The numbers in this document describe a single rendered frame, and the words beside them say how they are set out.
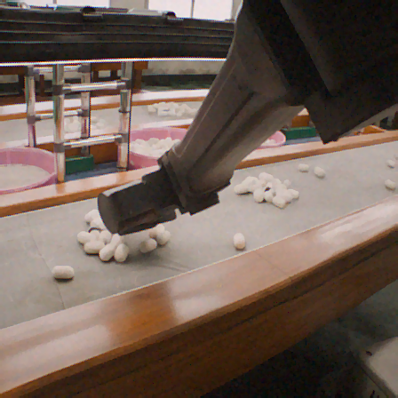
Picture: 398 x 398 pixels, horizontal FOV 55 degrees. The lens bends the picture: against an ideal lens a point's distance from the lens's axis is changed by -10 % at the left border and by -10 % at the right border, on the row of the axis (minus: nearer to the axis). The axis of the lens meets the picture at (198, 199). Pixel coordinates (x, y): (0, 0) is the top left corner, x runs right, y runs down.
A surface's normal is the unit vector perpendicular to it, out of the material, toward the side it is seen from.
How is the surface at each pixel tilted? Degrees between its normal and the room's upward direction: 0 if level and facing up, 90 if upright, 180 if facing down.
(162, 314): 0
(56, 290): 0
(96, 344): 0
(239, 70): 109
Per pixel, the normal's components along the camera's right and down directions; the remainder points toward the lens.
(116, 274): 0.09, -0.90
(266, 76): -0.89, 0.39
